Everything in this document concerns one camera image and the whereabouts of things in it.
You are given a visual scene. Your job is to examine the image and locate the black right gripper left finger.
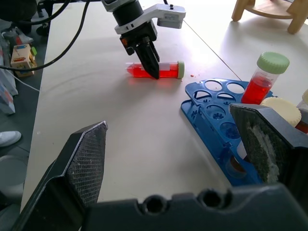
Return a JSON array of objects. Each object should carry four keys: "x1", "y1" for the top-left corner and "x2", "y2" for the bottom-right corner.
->
[{"x1": 11, "y1": 120, "x2": 109, "y2": 231}]

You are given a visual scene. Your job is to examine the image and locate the grey printed bag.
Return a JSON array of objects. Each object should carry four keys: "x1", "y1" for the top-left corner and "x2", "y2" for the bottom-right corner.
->
[{"x1": 0, "y1": 45, "x2": 19, "y2": 116}]

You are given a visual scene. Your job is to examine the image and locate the grey round stool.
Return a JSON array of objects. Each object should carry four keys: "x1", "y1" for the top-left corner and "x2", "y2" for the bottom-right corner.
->
[{"x1": 0, "y1": 154, "x2": 27, "y2": 198}]

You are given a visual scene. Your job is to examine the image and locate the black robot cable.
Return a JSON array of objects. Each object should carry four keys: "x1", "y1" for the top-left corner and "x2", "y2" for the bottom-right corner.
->
[
  {"x1": 13, "y1": 0, "x2": 72, "y2": 26},
  {"x1": 0, "y1": 0, "x2": 91, "y2": 72}
]

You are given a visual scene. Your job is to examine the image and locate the blue test tube rack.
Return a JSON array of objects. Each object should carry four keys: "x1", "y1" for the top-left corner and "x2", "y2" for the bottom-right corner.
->
[{"x1": 180, "y1": 78, "x2": 277, "y2": 187}]

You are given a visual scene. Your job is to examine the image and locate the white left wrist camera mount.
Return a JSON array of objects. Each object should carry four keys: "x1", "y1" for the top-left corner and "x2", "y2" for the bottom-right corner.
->
[{"x1": 114, "y1": 4, "x2": 187, "y2": 36}]

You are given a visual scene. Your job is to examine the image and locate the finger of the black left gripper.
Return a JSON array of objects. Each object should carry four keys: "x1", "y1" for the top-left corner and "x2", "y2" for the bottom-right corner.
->
[
  {"x1": 134, "y1": 37, "x2": 160, "y2": 80},
  {"x1": 149, "y1": 40, "x2": 161, "y2": 63}
]

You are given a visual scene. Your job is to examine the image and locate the white shoe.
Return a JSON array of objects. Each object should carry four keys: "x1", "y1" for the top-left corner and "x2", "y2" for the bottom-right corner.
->
[{"x1": 0, "y1": 130, "x2": 22, "y2": 148}]

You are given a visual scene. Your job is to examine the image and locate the wooden stool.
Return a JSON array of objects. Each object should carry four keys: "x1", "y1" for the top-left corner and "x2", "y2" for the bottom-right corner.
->
[{"x1": 231, "y1": 0, "x2": 308, "y2": 35}]

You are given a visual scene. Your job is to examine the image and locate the colourful wooden toy box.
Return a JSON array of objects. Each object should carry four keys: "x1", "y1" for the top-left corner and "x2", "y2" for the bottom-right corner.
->
[{"x1": 10, "y1": 44, "x2": 38, "y2": 78}]

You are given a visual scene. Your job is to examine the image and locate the red test tube green cap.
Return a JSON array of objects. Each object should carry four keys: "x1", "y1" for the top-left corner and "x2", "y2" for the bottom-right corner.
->
[
  {"x1": 241, "y1": 51, "x2": 291, "y2": 105},
  {"x1": 125, "y1": 61, "x2": 185, "y2": 79}
]

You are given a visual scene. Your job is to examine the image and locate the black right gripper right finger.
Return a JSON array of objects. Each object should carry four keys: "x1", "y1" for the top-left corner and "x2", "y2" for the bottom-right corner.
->
[{"x1": 229, "y1": 103, "x2": 308, "y2": 208}]

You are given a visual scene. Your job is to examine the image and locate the black shoe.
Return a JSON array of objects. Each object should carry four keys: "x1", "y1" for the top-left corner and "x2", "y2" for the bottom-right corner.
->
[{"x1": 36, "y1": 23, "x2": 51, "y2": 37}]

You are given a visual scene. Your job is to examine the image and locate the test tube cream cap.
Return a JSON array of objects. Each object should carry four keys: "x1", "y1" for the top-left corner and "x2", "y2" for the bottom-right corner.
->
[{"x1": 230, "y1": 97, "x2": 303, "y2": 179}]

